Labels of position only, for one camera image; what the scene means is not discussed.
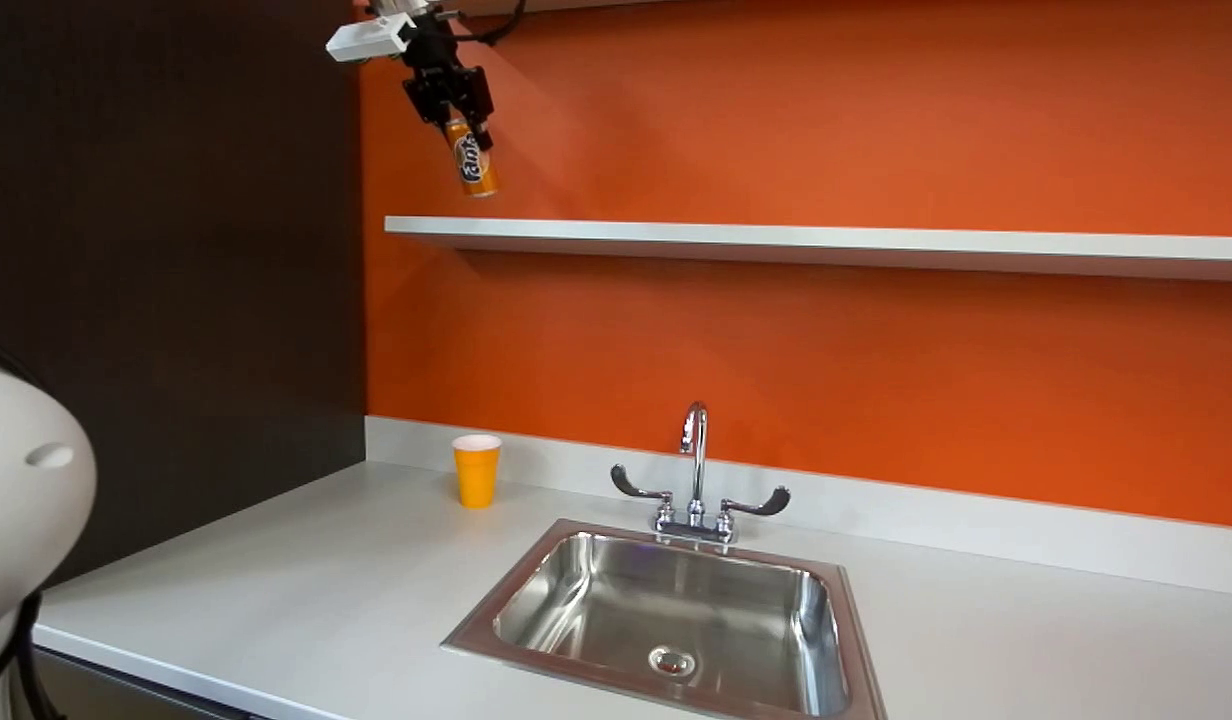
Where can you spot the dark brown cabinet panel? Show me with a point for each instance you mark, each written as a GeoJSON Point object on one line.
{"type": "Point", "coordinates": [161, 266]}

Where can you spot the white wall shelf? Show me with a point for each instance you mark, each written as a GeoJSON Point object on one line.
{"type": "Point", "coordinates": [829, 246]}

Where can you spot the stainless steel sink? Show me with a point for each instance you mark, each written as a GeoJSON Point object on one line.
{"type": "Point", "coordinates": [668, 621]}

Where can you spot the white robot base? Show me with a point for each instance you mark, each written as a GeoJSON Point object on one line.
{"type": "Point", "coordinates": [19, 492]}

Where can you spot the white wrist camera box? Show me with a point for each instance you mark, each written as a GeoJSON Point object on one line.
{"type": "Point", "coordinates": [369, 39]}

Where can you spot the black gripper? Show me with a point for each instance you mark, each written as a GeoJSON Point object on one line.
{"type": "Point", "coordinates": [440, 60]}

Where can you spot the white counter backsplash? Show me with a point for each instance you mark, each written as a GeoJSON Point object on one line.
{"type": "Point", "coordinates": [910, 513]}

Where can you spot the yellow paper cup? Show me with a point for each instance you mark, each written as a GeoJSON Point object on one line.
{"type": "Point", "coordinates": [476, 472]}

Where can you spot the orange Fanta soda can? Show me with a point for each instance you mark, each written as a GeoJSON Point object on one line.
{"type": "Point", "coordinates": [476, 165]}

